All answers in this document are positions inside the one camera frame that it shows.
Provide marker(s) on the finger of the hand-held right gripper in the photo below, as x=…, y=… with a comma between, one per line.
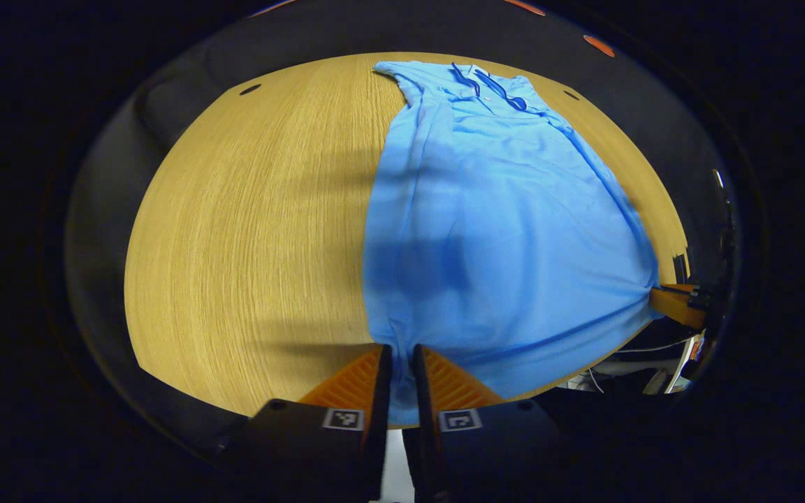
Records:
x=675, y=304

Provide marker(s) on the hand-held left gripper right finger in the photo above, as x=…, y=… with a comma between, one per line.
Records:
x=425, y=433

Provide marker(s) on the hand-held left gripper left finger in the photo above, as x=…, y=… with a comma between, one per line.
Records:
x=378, y=433

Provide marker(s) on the light blue T-shirt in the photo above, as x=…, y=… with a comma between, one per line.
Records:
x=500, y=230

